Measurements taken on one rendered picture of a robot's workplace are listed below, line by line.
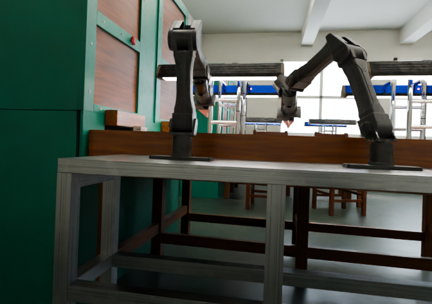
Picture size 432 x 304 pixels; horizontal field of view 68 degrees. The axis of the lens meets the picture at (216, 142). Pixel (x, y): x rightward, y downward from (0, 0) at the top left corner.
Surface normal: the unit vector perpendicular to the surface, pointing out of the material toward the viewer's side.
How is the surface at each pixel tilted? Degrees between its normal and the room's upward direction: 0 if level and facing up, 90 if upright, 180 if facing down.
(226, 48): 90
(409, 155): 90
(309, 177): 90
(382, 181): 90
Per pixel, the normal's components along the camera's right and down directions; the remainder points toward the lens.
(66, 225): -0.17, -0.01
